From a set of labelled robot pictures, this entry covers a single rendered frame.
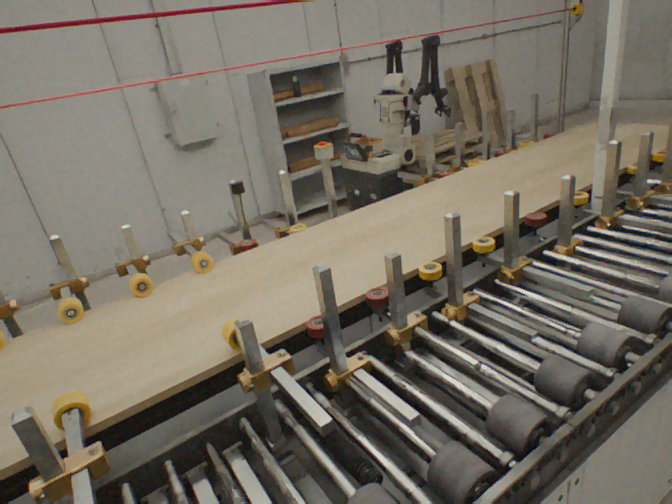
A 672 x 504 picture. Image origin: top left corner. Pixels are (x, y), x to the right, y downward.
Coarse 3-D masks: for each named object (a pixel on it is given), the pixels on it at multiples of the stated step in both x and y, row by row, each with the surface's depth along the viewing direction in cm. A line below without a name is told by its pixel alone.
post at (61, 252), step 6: (54, 234) 175; (54, 240) 175; (60, 240) 176; (54, 246) 175; (60, 246) 176; (60, 252) 177; (66, 252) 178; (60, 258) 177; (66, 258) 179; (66, 264) 179; (66, 270) 180; (72, 270) 181; (72, 276) 181; (78, 294) 185; (84, 294) 186; (84, 300) 186; (84, 306) 187; (90, 306) 188; (84, 312) 188
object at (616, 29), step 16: (624, 0) 170; (608, 16) 175; (624, 16) 173; (608, 32) 177; (624, 32) 175; (608, 48) 179; (608, 64) 181; (608, 80) 183; (608, 96) 185; (608, 112) 187; (608, 128) 189; (592, 192) 204; (592, 208) 207
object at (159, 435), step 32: (544, 224) 201; (416, 288) 166; (352, 320) 153; (384, 320) 161; (288, 352) 141; (224, 384) 132; (160, 416) 123; (192, 416) 129; (128, 448) 121; (32, 480) 109; (96, 480) 118
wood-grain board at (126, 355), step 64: (576, 128) 312; (640, 128) 286; (448, 192) 231; (256, 256) 194; (320, 256) 184; (128, 320) 159; (192, 320) 152; (256, 320) 146; (0, 384) 136; (64, 384) 130; (128, 384) 126; (192, 384) 125; (0, 448) 110; (64, 448) 111
